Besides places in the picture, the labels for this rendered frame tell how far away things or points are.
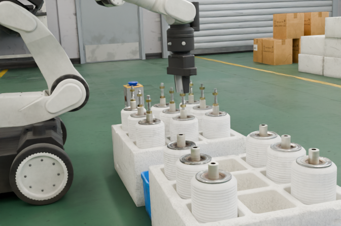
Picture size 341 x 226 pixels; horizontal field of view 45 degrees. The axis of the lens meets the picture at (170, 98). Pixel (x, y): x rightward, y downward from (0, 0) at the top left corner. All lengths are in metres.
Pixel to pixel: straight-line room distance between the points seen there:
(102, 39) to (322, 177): 5.69
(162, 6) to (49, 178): 0.66
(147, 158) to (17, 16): 0.67
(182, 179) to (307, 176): 0.27
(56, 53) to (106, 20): 4.89
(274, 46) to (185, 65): 3.77
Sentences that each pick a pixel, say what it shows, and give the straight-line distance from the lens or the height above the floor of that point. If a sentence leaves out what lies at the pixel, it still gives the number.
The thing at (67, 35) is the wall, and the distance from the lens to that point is 6.40.
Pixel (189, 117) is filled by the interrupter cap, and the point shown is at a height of 0.25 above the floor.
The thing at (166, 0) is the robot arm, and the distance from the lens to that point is 1.27.
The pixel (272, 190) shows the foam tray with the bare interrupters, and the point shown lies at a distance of 1.01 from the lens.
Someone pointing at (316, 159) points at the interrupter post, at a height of 0.26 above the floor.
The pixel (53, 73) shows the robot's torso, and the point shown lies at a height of 0.40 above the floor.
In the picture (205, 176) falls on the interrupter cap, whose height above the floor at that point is 0.25.
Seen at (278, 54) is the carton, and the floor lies 0.12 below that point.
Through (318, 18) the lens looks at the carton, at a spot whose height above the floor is 0.52.
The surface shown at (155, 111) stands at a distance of 1.58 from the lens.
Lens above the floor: 0.57
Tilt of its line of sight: 11 degrees down
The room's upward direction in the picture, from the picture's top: 3 degrees counter-clockwise
